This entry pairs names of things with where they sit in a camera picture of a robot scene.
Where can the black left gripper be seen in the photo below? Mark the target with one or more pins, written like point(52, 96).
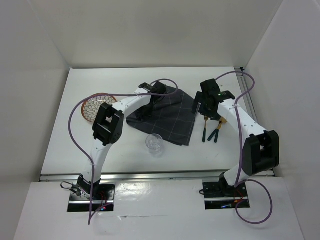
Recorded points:
point(149, 110)

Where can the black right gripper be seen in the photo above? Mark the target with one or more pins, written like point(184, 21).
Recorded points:
point(212, 115)

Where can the dark checked cloth napkin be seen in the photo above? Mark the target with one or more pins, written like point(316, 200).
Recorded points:
point(171, 118)

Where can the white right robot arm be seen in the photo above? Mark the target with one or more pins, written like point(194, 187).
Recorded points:
point(258, 147)

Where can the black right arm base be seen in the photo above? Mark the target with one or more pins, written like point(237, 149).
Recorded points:
point(217, 199)

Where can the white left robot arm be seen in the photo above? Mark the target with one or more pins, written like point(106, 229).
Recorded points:
point(108, 127)

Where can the clear plastic cup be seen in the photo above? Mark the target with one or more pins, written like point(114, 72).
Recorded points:
point(155, 144)

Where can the floral plate orange rim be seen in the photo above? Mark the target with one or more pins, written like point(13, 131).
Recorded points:
point(90, 107)

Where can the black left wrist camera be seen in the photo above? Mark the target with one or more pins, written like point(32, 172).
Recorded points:
point(159, 89)

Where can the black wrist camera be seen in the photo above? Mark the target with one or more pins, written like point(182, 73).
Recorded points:
point(209, 87)
point(159, 89)

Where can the gold fork green handle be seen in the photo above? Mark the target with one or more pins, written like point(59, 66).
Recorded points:
point(205, 129)

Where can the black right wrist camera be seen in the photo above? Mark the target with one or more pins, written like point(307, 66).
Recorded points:
point(209, 87)

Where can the gold knife green handle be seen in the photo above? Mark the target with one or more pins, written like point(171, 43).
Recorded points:
point(215, 134)

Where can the aluminium front table rail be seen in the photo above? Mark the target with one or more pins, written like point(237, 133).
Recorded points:
point(127, 176)

